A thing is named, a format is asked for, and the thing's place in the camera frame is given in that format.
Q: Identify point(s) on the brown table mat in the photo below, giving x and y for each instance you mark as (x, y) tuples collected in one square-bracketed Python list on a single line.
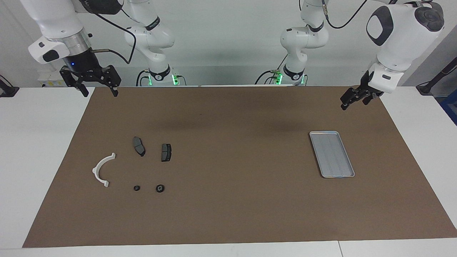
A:
[(232, 207)]

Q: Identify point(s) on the silver metal tray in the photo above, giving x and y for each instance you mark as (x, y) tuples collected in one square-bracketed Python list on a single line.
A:
[(332, 155)]

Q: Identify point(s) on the white power strip box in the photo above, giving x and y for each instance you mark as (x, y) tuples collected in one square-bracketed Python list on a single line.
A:
[(53, 77)]

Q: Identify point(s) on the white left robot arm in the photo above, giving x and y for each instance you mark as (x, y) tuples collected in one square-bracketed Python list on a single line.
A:
[(396, 35)]

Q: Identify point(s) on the grey brake pad with tab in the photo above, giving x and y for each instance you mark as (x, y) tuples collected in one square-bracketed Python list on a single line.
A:
[(138, 146)]

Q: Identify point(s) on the black table clamp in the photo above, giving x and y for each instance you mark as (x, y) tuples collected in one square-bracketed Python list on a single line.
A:
[(7, 89)]

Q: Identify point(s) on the grey rectangular brake pad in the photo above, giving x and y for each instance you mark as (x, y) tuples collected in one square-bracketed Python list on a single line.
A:
[(166, 152)]

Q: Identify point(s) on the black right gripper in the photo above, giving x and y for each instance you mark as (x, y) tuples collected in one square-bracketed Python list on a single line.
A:
[(84, 66)]

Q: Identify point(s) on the large black bearing gear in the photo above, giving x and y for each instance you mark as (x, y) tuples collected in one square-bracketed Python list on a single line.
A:
[(160, 188)]

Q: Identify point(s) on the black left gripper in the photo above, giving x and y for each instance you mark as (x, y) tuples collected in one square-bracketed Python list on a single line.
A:
[(366, 89)]

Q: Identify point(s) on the white curved plastic bracket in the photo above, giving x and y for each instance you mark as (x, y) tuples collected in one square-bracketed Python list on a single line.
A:
[(97, 174)]

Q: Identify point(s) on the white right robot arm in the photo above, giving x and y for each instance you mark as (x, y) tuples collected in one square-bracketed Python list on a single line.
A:
[(57, 21)]

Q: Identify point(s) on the blue crate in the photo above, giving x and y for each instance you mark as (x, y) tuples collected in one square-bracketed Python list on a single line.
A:
[(450, 109)]

